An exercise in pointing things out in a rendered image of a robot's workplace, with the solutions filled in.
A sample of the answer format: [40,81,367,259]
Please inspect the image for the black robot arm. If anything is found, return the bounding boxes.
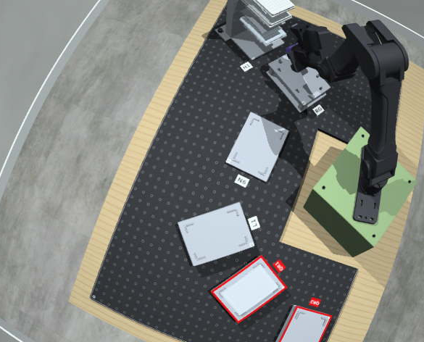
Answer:
[289,20,409,225]

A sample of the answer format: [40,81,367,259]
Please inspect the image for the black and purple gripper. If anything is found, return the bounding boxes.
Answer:
[284,43,314,72]

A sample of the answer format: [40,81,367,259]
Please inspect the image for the black perforated breadboard table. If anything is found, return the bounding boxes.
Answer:
[89,2,371,342]

